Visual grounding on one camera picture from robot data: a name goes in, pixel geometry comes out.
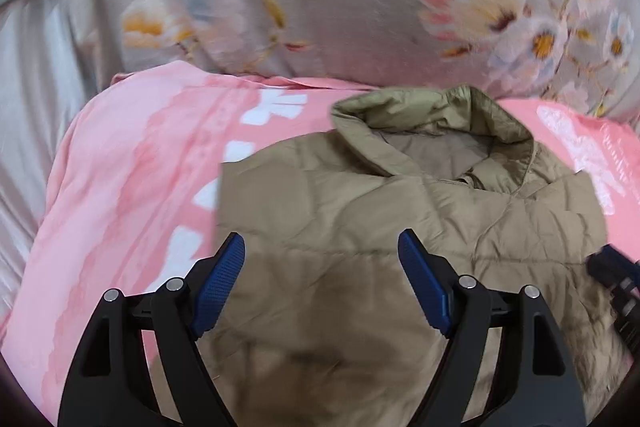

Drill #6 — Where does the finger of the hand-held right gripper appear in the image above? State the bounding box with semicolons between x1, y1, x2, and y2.
586;244;640;344

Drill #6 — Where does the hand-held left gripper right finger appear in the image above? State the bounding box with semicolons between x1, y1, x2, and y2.
398;229;586;427

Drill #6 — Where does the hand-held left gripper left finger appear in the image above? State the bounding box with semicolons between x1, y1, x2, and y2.
57;232;246;427

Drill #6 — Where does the khaki puffer jacket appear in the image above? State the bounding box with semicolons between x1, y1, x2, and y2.
197;86;633;427

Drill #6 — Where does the pink printed blanket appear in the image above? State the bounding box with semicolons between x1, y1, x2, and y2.
0;59;640;427

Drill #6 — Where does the silver satin cloth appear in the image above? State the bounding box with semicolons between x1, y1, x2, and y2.
0;0;121;323

